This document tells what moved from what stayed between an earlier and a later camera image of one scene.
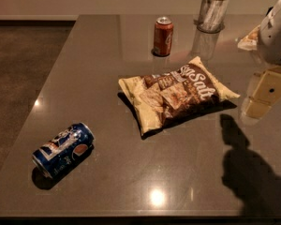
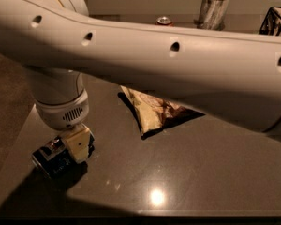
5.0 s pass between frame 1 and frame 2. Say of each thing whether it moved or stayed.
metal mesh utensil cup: stayed
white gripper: moved
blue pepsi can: stayed
